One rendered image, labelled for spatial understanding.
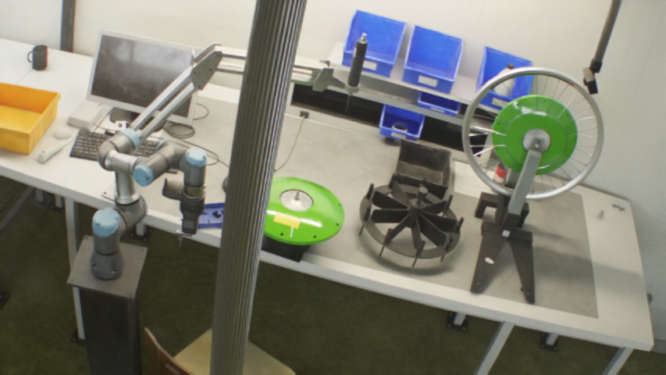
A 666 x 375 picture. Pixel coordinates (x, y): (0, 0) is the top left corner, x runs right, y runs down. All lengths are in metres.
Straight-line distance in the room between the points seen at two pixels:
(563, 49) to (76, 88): 2.06
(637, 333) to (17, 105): 2.62
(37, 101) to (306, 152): 1.15
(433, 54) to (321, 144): 0.57
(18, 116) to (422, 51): 1.69
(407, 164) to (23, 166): 1.52
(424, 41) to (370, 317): 1.35
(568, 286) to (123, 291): 1.54
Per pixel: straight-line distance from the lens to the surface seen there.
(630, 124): 3.19
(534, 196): 2.66
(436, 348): 3.55
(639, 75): 3.09
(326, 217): 2.33
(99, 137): 2.81
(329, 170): 2.81
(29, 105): 3.04
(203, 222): 2.49
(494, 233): 2.61
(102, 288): 2.33
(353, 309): 3.59
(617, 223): 3.16
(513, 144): 2.50
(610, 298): 2.75
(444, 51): 2.99
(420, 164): 2.95
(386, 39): 2.99
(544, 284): 2.64
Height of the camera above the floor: 2.53
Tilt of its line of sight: 36 degrees down
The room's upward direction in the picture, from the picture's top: 14 degrees clockwise
